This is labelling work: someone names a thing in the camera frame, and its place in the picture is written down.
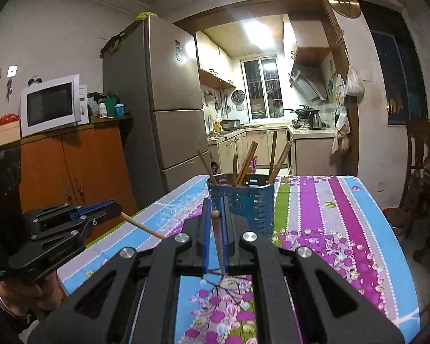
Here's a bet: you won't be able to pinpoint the dark wooden chair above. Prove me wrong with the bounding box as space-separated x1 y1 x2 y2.
397 118 430 223

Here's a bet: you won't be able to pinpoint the hanging cloth bags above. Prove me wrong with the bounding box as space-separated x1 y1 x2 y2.
330 103 351 155

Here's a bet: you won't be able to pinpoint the kitchen window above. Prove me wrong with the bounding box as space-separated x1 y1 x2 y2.
241 57 286 119

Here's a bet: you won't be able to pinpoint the grey refrigerator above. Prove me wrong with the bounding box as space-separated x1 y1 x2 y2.
102 14 210 209

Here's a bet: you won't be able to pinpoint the white microwave oven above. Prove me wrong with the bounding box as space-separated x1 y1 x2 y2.
19 74 90 139

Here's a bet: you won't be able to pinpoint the hanging white plastic bag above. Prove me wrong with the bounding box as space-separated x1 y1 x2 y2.
345 65 366 97

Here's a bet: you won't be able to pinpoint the cream kitchen base cabinets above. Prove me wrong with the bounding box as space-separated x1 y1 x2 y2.
207 127 291 176

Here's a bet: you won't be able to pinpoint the kitchen ceiling light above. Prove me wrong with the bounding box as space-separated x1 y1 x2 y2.
245 17 279 53

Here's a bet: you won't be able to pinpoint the person's left hand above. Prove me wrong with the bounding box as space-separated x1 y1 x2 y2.
0 276 64 316

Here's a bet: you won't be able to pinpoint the dark room window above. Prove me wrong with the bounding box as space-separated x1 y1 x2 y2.
358 0 429 126

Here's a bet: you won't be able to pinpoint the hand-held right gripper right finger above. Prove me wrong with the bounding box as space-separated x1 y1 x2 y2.
222 197 404 344

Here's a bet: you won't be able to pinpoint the blue perforated chopstick holder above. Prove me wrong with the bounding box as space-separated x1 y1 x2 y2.
205 173 276 239

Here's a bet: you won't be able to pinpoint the long brown wooden chopstick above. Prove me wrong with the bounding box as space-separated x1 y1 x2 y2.
120 212 167 241
211 210 226 277

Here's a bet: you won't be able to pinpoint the round gold wall plate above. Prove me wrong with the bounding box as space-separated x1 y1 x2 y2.
326 0 361 19

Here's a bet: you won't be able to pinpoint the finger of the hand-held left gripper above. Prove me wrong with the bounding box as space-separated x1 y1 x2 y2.
29 214 107 245
23 199 123 225

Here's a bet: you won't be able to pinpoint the cream wall cabinets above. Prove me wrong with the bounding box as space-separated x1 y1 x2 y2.
195 30 237 90

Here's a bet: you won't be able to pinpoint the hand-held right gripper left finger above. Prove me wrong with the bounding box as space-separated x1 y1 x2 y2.
30 197 212 344

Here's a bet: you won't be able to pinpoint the set of wooden chopsticks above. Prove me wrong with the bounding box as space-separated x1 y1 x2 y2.
196 130 294 187

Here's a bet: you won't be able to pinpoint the steel range hood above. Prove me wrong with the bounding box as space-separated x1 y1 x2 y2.
288 60 329 103

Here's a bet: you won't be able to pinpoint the black wok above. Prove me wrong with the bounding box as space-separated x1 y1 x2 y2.
283 104 320 116

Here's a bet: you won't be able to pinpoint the beige cardboard box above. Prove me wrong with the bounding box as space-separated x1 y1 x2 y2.
0 118 22 151

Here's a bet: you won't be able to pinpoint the orange wooden cabinet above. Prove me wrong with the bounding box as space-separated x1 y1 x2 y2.
0 114 139 255

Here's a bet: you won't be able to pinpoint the cream wall cabinet over hood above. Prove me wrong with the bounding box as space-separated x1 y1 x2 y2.
283 14 332 67

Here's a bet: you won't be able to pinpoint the floral striped tablecloth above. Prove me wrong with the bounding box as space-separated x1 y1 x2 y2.
57 174 422 344

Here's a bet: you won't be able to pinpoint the cream kitchen counter cabinet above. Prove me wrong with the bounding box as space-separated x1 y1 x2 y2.
286 125 339 176

